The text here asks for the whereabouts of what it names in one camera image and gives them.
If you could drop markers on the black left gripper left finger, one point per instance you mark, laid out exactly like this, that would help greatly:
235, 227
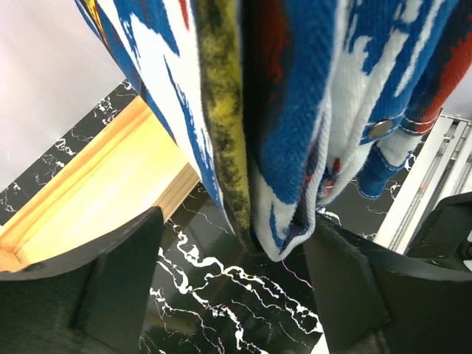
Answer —
91, 299

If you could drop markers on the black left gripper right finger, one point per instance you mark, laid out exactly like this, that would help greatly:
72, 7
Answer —
372, 300

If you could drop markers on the blue patterned trousers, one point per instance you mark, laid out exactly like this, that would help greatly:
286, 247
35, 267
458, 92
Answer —
278, 105

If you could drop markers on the wooden clothes rack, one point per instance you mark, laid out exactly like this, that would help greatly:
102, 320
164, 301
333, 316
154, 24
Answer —
130, 166

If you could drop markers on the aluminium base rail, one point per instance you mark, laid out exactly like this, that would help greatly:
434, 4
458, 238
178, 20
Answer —
442, 169

